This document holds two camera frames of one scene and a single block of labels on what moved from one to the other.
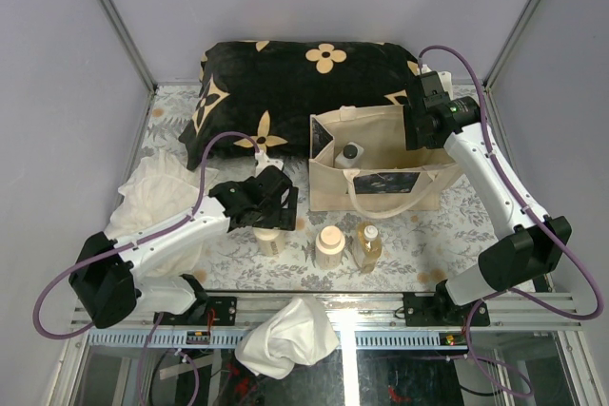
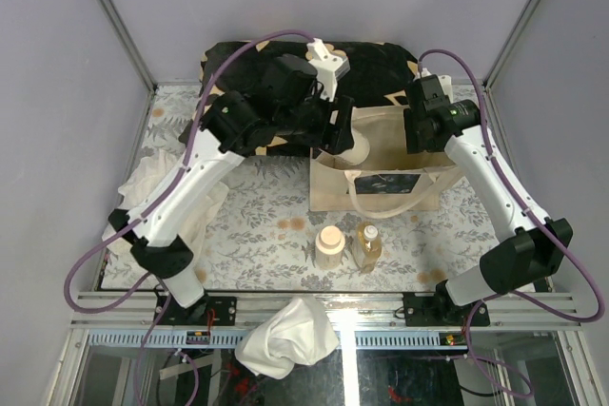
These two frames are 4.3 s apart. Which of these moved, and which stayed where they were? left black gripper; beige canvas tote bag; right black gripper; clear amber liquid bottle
Moved: left black gripper
Stayed: beige canvas tote bag; clear amber liquid bottle; right black gripper
